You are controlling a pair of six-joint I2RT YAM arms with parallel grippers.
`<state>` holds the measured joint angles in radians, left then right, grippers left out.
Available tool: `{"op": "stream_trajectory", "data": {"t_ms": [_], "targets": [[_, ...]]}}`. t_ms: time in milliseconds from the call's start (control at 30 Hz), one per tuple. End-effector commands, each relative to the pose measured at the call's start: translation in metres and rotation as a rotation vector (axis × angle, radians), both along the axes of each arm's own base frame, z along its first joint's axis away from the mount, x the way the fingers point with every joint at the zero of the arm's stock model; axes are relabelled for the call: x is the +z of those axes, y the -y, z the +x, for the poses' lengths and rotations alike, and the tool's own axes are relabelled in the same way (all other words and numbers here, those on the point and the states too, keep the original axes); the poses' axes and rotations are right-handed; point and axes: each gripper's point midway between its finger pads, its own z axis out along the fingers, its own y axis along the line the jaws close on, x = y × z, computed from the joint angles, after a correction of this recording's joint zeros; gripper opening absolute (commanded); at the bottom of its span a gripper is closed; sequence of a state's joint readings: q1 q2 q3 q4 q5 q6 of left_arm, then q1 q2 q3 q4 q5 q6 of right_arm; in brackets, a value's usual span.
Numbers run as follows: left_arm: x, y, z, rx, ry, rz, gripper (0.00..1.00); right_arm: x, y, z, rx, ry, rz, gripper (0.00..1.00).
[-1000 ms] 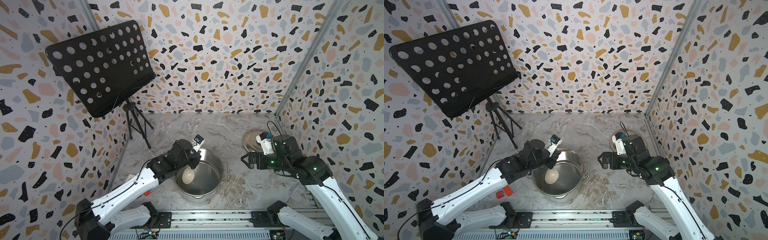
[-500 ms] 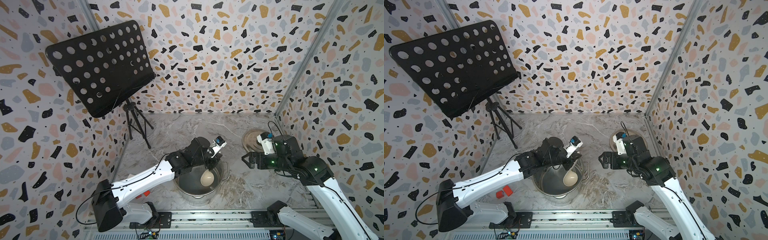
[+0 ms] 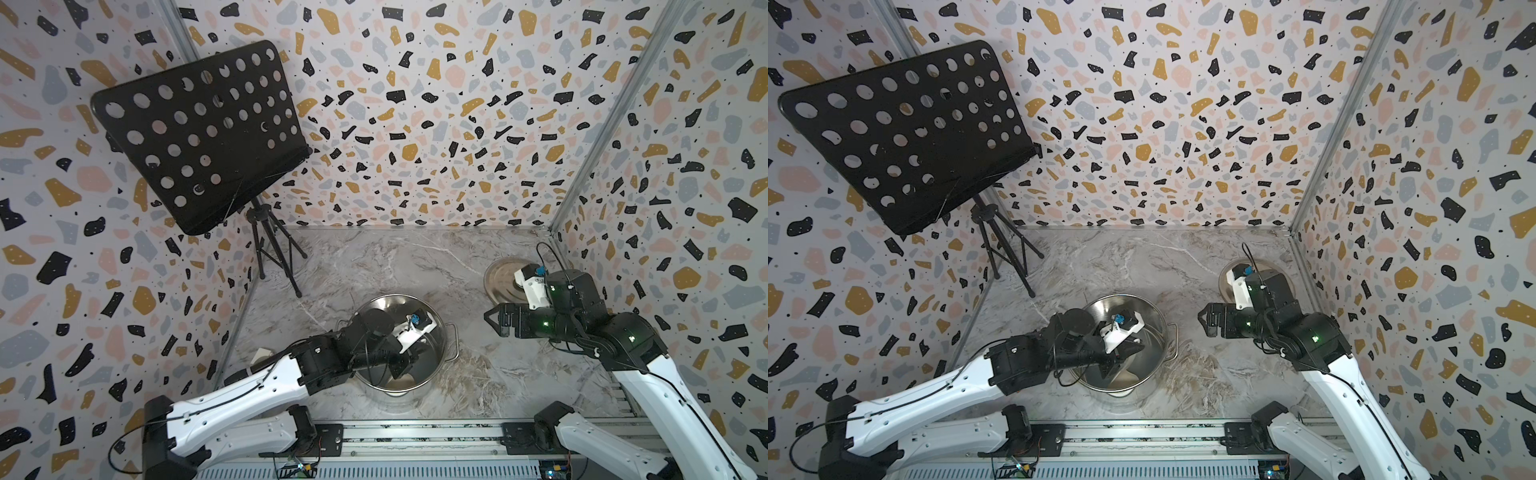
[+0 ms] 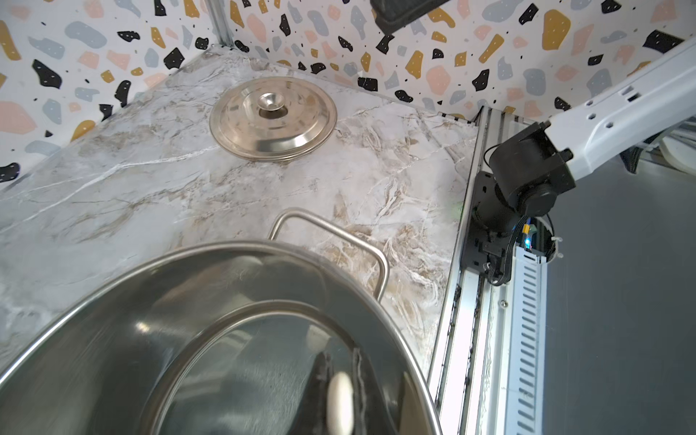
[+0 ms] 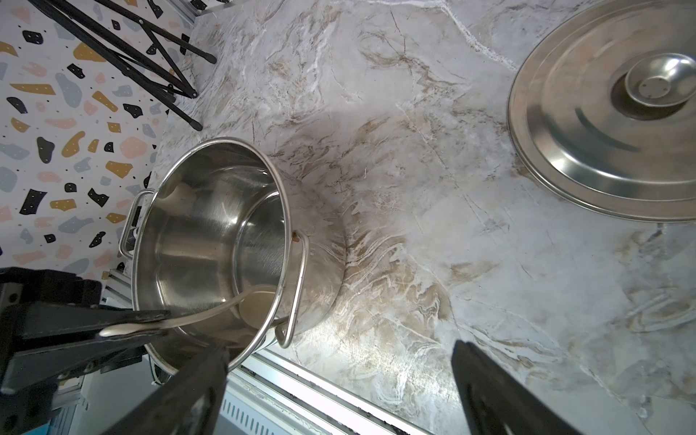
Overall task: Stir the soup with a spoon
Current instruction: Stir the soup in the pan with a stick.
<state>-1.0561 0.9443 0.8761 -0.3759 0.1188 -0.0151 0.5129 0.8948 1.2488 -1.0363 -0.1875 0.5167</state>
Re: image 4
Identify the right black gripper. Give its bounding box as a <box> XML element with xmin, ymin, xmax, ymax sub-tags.
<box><xmin>370</xmin><ymin>0</ymin><xmax>448</xmax><ymax>34</ymax></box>

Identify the stainless steel pot lid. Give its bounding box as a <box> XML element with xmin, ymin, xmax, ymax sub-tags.
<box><xmin>210</xmin><ymin>76</ymin><xmax>337</xmax><ymax>162</ymax></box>

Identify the cream plastic ladle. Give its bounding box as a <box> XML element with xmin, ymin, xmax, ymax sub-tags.
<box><xmin>326</xmin><ymin>372</ymin><xmax>355</xmax><ymax>435</ymax></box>

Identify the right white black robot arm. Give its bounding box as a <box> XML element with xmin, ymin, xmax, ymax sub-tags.
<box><xmin>372</xmin><ymin>1</ymin><xmax>695</xmax><ymax>285</ymax></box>

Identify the right green circuit board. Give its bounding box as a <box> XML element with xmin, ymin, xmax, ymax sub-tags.
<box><xmin>520</xmin><ymin>217</ymin><xmax>545</xmax><ymax>251</ymax></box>

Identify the aluminium mounting rail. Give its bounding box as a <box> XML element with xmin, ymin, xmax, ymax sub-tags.
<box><xmin>428</xmin><ymin>107</ymin><xmax>547</xmax><ymax>434</ymax></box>

